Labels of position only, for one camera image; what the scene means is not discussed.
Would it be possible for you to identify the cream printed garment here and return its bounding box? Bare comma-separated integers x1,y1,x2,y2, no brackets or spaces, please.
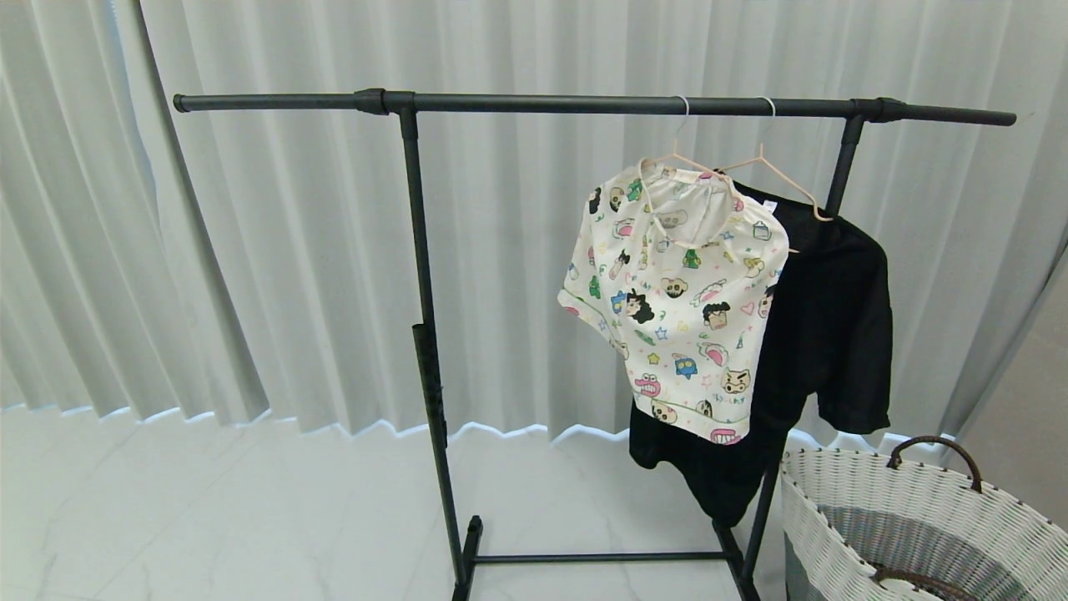
557,159,790,446

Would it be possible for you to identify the pink clothes hanger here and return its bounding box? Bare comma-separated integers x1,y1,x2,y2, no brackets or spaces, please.
719,98,834,223
638,96,800,254

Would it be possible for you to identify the black garment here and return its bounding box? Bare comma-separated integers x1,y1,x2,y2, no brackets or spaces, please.
628,179,894,528

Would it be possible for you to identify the white curtain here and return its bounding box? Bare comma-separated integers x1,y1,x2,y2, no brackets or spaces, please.
0,0,1068,443

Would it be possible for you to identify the black clothes rack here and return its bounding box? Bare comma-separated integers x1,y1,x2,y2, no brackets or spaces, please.
173,88,1018,601

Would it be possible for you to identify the white laundry basket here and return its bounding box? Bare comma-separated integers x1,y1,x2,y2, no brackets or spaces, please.
780,435,1068,601

